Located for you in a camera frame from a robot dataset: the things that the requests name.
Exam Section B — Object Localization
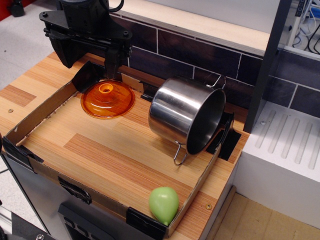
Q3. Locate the dark grey shelf post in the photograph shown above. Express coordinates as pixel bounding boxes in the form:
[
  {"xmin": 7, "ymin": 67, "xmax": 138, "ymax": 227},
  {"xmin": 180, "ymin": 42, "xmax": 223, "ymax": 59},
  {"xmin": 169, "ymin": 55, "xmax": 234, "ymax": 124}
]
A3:
[{"xmin": 243, "ymin": 0, "xmax": 292, "ymax": 133}]

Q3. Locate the black oven front panel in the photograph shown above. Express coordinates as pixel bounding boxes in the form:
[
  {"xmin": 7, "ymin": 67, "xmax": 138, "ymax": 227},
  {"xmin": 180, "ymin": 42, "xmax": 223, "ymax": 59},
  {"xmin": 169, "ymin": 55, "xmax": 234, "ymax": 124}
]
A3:
[{"xmin": 57, "ymin": 202, "xmax": 123, "ymax": 240}]

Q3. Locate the stainless steel pot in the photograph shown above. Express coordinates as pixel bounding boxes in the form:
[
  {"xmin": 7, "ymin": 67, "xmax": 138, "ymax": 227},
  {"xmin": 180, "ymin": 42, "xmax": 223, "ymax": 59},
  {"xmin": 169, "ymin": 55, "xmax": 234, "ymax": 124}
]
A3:
[{"xmin": 148, "ymin": 76, "xmax": 226, "ymax": 156}]

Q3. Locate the white drying rack sink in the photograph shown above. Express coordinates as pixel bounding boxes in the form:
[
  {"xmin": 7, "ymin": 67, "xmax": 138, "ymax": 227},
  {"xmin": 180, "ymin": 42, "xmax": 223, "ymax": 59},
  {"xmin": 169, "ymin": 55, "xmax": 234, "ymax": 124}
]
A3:
[{"xmin": 233, "ymin": 102, "xmax": 320, "ymax": 227}]

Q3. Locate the orange transparent pot lid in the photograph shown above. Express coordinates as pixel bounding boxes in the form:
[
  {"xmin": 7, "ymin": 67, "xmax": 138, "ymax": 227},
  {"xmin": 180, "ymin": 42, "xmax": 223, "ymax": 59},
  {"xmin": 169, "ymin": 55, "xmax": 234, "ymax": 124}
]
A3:
[{"xmin": 80, "ymin": 80, "xmax": 135, "ymax": 119}]

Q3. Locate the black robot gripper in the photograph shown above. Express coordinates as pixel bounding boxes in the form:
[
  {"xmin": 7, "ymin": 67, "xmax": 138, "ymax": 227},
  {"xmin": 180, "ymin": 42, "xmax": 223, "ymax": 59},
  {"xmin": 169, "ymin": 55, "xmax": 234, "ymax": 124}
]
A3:
[{"xmin": 39, "ymin": 0, "xmax": 133, "ymax": 79}]

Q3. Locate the cardboard fence with black tape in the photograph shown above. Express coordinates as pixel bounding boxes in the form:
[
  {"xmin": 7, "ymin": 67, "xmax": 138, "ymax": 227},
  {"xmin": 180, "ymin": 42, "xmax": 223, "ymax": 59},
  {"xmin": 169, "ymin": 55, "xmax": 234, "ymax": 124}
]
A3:
[{"xmin": 0, "ymin": 57, "xmax": 248, "ymax": 240}]

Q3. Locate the green plastic pear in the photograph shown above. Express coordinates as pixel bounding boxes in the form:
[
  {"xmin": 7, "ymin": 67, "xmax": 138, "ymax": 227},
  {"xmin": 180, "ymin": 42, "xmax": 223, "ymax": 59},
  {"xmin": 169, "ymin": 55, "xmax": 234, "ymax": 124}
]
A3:
[{"xmin": 148, "ymin": 186, "xmax": 179, "ymax": 226}]

